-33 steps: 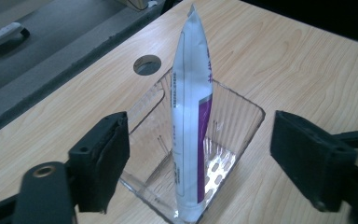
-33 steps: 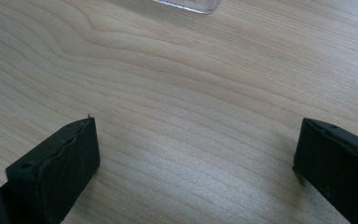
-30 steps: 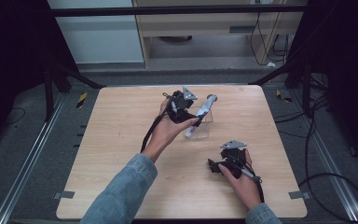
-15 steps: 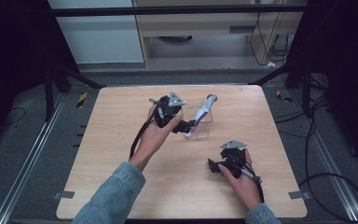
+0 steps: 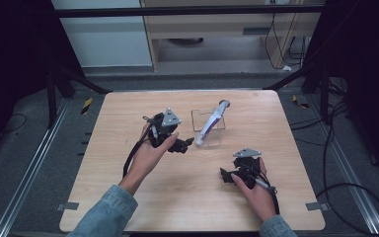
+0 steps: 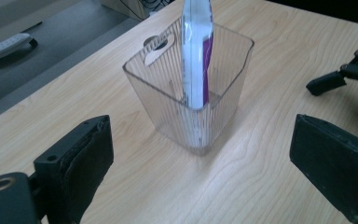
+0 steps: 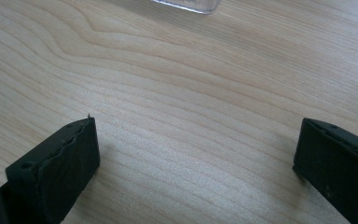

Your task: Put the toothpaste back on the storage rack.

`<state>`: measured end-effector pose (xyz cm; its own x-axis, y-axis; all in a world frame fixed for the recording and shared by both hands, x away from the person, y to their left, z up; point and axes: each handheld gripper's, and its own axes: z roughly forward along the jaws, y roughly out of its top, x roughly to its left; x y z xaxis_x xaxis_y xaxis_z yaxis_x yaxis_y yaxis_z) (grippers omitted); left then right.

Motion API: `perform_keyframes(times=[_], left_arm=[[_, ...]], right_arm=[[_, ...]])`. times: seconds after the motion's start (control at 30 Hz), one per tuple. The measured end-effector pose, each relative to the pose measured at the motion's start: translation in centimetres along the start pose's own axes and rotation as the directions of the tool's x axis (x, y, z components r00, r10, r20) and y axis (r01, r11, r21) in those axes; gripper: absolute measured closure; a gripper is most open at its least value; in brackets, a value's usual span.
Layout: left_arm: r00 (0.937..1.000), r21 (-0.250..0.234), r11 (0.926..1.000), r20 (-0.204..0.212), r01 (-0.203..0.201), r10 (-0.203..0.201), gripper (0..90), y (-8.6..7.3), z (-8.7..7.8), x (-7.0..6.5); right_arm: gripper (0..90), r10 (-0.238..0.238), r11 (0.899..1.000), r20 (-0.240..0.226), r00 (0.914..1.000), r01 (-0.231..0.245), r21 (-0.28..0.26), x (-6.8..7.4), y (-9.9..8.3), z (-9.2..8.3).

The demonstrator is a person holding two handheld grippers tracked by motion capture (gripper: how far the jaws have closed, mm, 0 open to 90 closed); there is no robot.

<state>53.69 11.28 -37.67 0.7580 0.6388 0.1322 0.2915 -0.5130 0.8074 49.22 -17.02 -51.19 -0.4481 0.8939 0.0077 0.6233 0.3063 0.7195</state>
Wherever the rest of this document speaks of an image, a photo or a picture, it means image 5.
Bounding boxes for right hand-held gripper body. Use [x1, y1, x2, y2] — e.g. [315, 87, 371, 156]
[232, 147, 264, 191]

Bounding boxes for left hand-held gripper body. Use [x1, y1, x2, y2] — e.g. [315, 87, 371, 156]
[145, 107, 183, 149]

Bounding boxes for purple and white toothpaste tube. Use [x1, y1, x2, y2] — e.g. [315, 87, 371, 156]
[193, 99, 232, 148]

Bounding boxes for clear plastic container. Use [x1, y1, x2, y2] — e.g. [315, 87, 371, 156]
[189, 108, 227, 148]

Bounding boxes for person's right hand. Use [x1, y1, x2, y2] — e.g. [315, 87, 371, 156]
[230, 157, 277, 223]

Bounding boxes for person's left hand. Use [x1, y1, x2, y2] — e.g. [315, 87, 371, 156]
[118, 122, 180, 197]

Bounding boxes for yellow and black tape strip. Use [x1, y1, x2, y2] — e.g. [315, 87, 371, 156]
[80, 97, 94, 116]
[291, 94, 311, 110]

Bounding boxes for white cabinet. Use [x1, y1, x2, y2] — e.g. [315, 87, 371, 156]
[50, 0, 153, 69]

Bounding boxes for black metal stand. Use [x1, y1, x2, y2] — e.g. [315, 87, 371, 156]
[262, 60, 333, 126]
[44, 63, 113, 130]

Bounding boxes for light wooden desk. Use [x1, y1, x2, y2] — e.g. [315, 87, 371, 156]
[139, 0, 326, 72]

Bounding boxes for dark curtain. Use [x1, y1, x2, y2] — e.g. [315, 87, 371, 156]
[304, 0, 379, 186]
[0, 0, 87, 166]

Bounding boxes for left hand-held gripper black cable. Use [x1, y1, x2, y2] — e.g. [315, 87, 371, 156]
[121, 115, 156, 179]

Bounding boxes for hand-held gripper black cable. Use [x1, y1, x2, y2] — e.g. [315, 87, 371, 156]
[235, 165, 281, 216]
[121, 115, 156, 179]

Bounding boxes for right hand-held gripper black cable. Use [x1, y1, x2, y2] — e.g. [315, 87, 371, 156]
[235, 165, 281, 216]

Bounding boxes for long black floor cable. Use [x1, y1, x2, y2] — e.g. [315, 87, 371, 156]
[288, 77, 379, 237]

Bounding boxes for grey table bracket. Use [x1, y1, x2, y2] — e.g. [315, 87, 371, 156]
[56, 201, 80, 212]
[305, 201, 330, 212]

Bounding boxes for aluminium floor rail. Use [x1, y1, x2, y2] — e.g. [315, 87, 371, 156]
[308, 94, 379, 236]
[0, 98, 71, 237]

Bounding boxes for black horizontal frame bar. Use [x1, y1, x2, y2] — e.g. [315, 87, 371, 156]
[49, 4, 328, 19]

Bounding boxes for black hanging cables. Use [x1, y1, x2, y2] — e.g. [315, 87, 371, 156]
[264, 12, 306, 71]

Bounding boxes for thin black floor cable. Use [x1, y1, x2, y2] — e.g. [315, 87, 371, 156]
[0, 113, 29, 136]

